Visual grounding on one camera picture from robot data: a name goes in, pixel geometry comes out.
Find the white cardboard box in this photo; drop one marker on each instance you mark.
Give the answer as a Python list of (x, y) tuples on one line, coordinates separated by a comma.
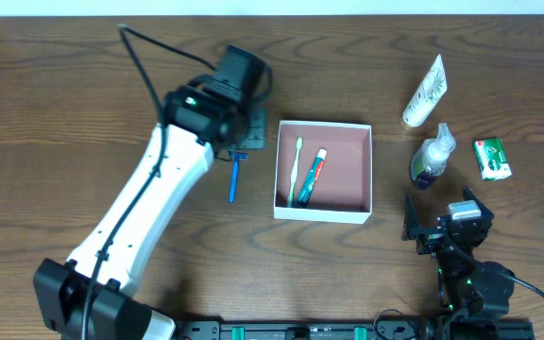
[(343, 191)]

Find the Colgate toothpaste tube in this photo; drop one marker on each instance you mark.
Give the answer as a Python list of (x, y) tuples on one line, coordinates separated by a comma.
[(311, 179)]

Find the black mounting rail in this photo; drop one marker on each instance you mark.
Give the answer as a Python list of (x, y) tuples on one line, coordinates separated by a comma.
[(392, 327)]

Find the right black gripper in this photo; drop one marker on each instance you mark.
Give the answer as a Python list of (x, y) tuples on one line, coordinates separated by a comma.
[(435, 237)]

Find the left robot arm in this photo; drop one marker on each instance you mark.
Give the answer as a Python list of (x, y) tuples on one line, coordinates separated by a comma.
[(91, 294)]

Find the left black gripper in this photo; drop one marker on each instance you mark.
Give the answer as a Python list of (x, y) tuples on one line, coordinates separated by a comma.
[(257, 130)]

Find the green soap bar packet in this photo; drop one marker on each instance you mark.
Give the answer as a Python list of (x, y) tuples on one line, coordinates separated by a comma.
[(491, 159)]

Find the clear pump soap bottle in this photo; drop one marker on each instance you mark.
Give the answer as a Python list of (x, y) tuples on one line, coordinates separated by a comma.
[(430, 160)]

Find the white floral lotion tube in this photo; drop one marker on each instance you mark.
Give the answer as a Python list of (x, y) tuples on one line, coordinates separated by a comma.
[(427, 95)]

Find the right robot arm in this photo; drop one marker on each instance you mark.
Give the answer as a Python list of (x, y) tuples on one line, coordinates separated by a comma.
[(476, 293)]

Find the blue disposable razor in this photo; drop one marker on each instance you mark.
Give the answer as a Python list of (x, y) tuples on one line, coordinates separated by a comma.
[(236, 158)]

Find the green white toothbrush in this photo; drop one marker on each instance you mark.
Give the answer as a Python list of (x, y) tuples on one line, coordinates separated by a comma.
[(294, 173)]

